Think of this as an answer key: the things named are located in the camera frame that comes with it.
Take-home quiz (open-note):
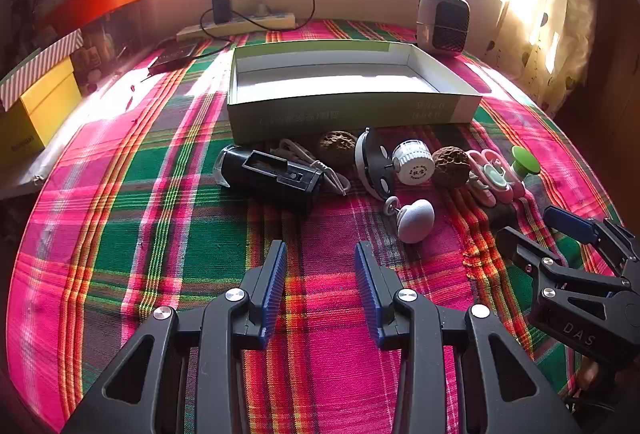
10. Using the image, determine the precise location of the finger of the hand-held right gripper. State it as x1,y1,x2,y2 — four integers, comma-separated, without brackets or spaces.
496,226,632,300
542,205,640,265

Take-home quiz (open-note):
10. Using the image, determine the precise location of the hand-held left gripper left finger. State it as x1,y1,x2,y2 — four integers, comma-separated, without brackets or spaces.
60,239,291,434

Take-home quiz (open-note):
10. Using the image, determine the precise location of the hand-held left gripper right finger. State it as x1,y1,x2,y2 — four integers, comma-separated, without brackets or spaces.
354,241,583,434

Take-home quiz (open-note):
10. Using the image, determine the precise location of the green-topped white stamp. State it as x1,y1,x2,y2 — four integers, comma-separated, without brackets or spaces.
510,145,543,182

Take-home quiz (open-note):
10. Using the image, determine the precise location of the white mushroom-shaped knob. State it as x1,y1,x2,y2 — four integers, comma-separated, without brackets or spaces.
382,195,436,245

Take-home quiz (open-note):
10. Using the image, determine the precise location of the brown walnut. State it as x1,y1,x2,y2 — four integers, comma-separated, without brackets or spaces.
316,130,360,167
431,147,472,189

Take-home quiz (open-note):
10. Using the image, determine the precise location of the black rectangular device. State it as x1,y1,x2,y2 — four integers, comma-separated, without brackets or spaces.
212,145,326,215

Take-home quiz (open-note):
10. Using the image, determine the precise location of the small white ribbed-cap bottle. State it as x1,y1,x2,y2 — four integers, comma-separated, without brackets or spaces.
391,139,435,187

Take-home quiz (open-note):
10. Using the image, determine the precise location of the white cable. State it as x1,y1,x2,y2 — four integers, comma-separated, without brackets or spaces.
272,138,353,196

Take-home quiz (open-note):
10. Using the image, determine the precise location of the green cardboard box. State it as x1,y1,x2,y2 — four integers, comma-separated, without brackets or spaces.
226,40,483,142

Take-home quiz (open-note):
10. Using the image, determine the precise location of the black round disc device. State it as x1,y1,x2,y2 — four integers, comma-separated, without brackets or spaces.
354,127,396,201

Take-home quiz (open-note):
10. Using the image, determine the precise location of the pink green plaid tablecloth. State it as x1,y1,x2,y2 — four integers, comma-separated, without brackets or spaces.
7,18,623,434

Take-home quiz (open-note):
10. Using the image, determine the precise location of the spotted cream curtain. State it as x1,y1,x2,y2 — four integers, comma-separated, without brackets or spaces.
482,0,601,115

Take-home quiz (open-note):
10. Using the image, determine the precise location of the small beige heater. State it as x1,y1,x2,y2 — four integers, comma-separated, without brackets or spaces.
415,0,472,58

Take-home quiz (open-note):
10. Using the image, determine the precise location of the black phone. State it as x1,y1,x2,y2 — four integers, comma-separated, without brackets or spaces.
147,39,201,72

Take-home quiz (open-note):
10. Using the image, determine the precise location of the white power strip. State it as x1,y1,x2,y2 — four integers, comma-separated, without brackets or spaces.
176,10,297,42

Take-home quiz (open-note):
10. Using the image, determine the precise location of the yellow box with striped lid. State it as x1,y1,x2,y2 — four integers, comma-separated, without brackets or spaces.
0,28,84,111

